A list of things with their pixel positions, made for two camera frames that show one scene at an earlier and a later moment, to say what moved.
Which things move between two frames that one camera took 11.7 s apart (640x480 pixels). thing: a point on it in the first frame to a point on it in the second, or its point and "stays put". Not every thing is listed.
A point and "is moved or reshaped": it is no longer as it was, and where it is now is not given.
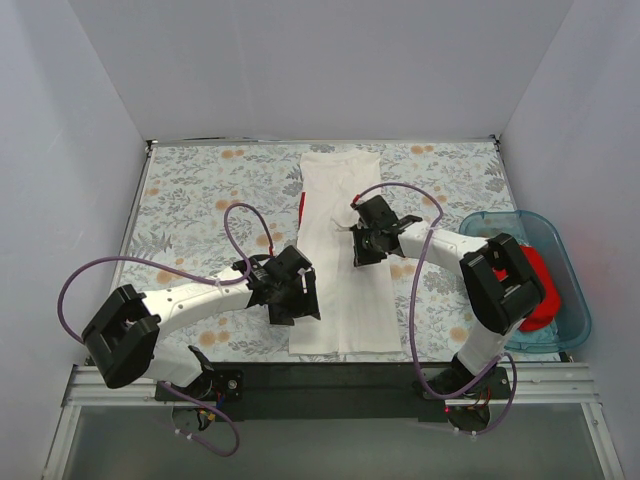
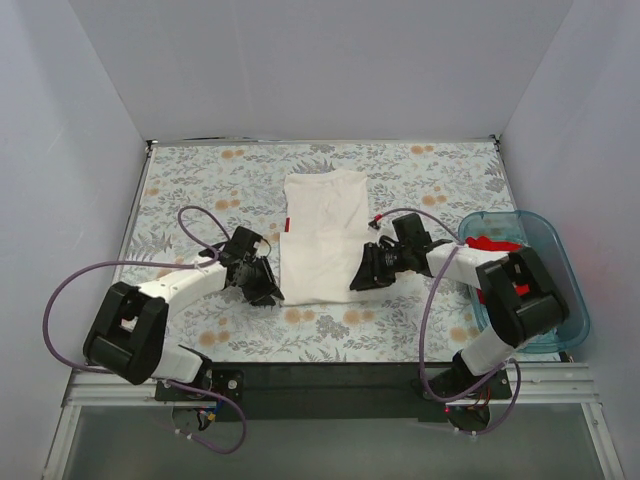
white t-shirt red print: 356,304 is moved or reshaped
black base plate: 322,392 stays put
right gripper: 362,245 to 379,263
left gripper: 298,301 to 256,279
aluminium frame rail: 532,384 stays put
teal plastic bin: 571,328 stays put
